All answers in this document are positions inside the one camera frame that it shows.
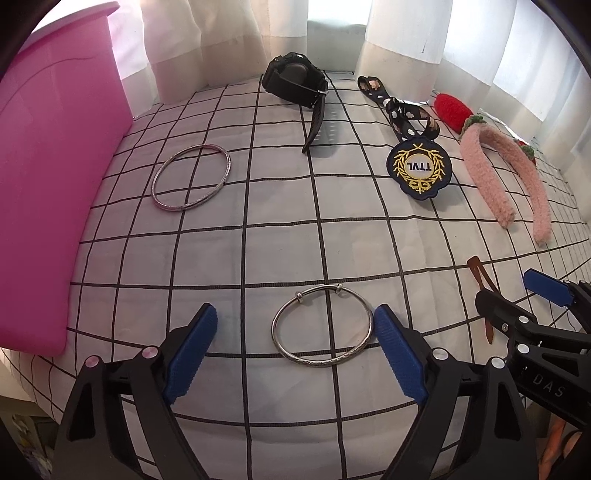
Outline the white curtain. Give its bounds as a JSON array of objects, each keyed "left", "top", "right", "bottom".
[
  {"left": 355, "top": 0, "right": 591, "bottom": 155},
  {"left": 105, "top": 0, "right": 311, "bottom": 106}
]

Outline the silver bangle with clasp beads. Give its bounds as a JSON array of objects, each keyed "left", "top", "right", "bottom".
[{"left": 271, "top": 285, "right": 375, "bottom": 368}]

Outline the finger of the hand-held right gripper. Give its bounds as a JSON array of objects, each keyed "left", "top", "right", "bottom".
[
  {"left": 475, "top": 287, "right": 555, "bottom": 352},
  {"left": 523, "top": 269, "right": 591, "bottom": 334}
]

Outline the pink plastic storage box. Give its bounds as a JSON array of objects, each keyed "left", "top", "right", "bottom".
[{"left": 0, "top": 0, "right": 135, "bottom": 357}]

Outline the black wrist watch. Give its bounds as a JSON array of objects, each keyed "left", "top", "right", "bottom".
[{"left": 260, "top": 52, "right": 330, "bottom": 154}]

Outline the large red knitted strawberry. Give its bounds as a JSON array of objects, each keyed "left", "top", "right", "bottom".
[{"left": 434, "top": 92, "right": 476, "bottom": 134}]

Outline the pink fuzzy headband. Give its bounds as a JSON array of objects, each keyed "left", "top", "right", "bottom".
[{"left": 459, "top": 121, "right": 552, "bottom": 246}]

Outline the patterned lanyard with embroidered badge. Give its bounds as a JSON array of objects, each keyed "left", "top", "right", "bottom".
[{"left": 357, "top": 75, "right": 452, "bottom": 201}]

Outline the brown hair clip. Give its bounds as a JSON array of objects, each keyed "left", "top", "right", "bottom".
[{"left": 467, "top": 256, "right": 498, "bottom": 345}]

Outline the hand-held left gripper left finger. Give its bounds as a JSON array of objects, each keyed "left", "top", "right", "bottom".
[{"left": 54, "top": 302, "right": 218, "bottom": 480}]

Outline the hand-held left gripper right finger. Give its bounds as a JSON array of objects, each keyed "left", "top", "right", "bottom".
[{"left": 373, "top": 303, "right": 542, "bottom": 480}]

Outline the plain silver bangle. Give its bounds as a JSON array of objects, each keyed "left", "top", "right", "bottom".
[{"left": 151, "top": 143, "right": 232, "bottom": 212}]

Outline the white checkered cloth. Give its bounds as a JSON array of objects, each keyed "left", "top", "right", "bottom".
[{"left": 0, "top": 69, "right": 591, "bottom": 480}]

